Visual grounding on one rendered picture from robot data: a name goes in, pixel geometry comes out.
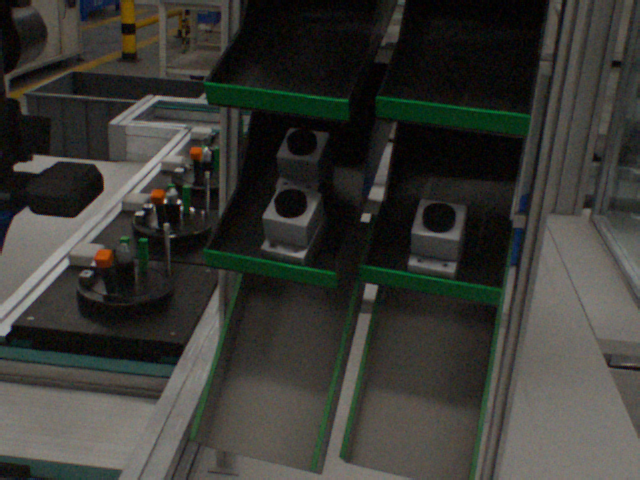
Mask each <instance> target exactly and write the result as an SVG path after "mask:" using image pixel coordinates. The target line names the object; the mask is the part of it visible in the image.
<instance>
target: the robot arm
mask: <svg viewBox="0 0 640 480"><path fill-rule="evenodd" d="M47 40H48V30H47V26H46V25H45V23H44V19H43V17H42V15H41V14H40V13H38V11H37V10H36V9H35V8H34V7H33V6H32V5H31V0H0V256H1V253H2V249H3V246H4V241H5V238H6V235H7V232H8V229H9V227H11V224H12V221H13V219H14V217H15V216H16V215H18V214H19V213H20V212H22V211H23V209H24V208H25V207H28V206H29V208H30V211H31V212H32V213H33V214H35V215H41V216H52V217H62V218H75V217H77V216H78V215H79V214H81V213H82V212H83V211H84V209H85V208H86V207H88V206H89V205H90V204H91V203H92V202H93V201H94V200H95V199H96V198H98V197H99V196H101V195H102V193H103V191H104V176H103V174H102V173H101V171H100V170H99V169H98V167H96V166H95V165H94V164H86V163H74V162H63V161H59V162H57V163H55V164H54V165H52V166H51V167H50V168H46V169H43V170H42V171H41V172H39V173H33V172H25V171H15V170H14V166H15V165H16V164H18V163H19V162H20V163H26V162H29V161H30V162H32V161H33V160H34V156H33V152H32V151H36V152H37V153H41V154H50V139H51V119H52V118H49V117H41V116H34V115H30V114H28V113H23V114H22V113H21V107H20V101H19V100H17V99H15V98H6V89H5V78H4V75H8V74H10V72H12V71H14V70H16V69H18V68H20V67H22V66H23V65H26V64H28V63H30V62H32V61H34V60H36V59H37V58H38V57H39V55H40V54H42V53H43V51H44V50H45V48H46V45H47Z"/></svg>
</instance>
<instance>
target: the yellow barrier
mask: <svg viewBox="0 0 640 480"><path fill-rule="evenodd" d="M120 4H121V34H122V51H121V58H118V60H117V62H125V63H137V62H140V61H142V58H138V57H137V51H136V37H135V34H136V30H138V29H141V28H145V27H148V25H151V24H153V23H156V22H159V14H158V15H155V16H152V17H149V18H145V19H141V20H138V21H135V6H134V0H120ZM178 15H179V29H177V35H175V36H173V37H176V38H182V24H183V23H182V19H183V9H181V8H174V10H171V11H168V12H167V19H169V18H172V17H175V16H178Z"/></svg>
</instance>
